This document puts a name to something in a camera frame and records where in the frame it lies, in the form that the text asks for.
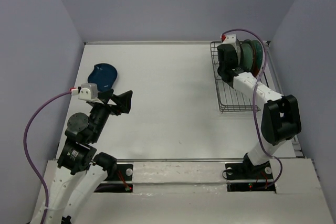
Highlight cream plate brown rim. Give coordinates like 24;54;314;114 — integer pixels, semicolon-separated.
236;39;244;66

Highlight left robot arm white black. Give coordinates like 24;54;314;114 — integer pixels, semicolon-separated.
23;83;133;223

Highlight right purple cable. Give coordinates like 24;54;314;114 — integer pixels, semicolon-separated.
222;28;284;189

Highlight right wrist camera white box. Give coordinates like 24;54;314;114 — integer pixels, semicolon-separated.
221;33;237;46

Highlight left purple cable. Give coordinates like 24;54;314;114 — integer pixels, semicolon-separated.
23;87;79;224

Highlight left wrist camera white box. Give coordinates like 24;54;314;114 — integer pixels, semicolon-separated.
78;83;98;101

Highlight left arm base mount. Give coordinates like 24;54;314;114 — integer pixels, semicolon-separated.
94;163;133;193

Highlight purple cable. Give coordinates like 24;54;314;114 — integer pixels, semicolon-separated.
222;28;284;189
23;87;79;224

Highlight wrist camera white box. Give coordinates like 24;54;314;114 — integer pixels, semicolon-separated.
221;33;237;46
78;83;98;101

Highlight dark blue curved dish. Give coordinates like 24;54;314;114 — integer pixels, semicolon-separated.
87;63;118;92

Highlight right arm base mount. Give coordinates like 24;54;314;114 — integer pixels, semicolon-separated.
222;162;276;192

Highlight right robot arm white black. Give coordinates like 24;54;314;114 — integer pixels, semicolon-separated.
217;40;301;180

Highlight blue plate white blossoms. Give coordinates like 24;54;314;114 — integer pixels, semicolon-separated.
251;40;258;77

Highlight pale green flower plate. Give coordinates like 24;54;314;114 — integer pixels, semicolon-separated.
241;41;254;72

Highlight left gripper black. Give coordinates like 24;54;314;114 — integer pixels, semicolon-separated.
91;88;134;141

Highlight red teal floral plate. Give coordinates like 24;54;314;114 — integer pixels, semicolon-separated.
252;40;263;77

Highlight dark wire dish rack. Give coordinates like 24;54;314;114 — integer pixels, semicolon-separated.
210;41;253;113

